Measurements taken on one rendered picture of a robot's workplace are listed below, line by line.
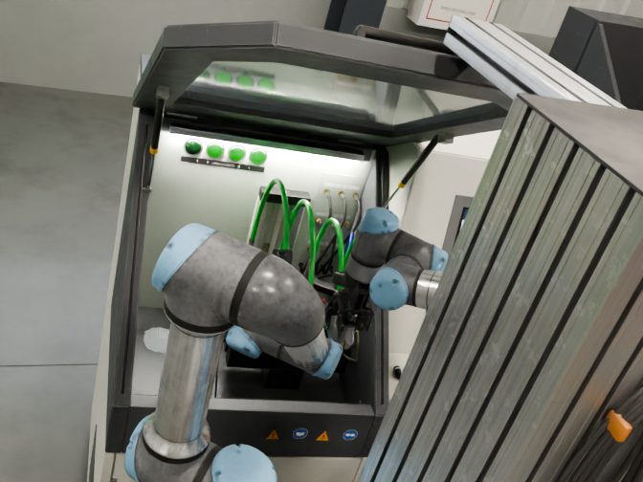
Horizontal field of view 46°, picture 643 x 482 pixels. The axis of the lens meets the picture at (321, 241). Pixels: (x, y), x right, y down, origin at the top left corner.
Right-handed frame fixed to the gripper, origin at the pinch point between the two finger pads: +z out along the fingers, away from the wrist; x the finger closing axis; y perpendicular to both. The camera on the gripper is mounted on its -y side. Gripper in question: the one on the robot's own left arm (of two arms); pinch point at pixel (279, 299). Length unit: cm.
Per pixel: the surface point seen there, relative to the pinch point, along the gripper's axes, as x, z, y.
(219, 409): -13.9, 9.9, 25.5
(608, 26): 203, 263, -245
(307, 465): 8, 31, 38
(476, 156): 51, 9, -42
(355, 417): 19.9, 21.1, 26.0
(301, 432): 6.2, 21.4, 30.1
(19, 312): -121, 156, -23
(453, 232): 46, 19, -24
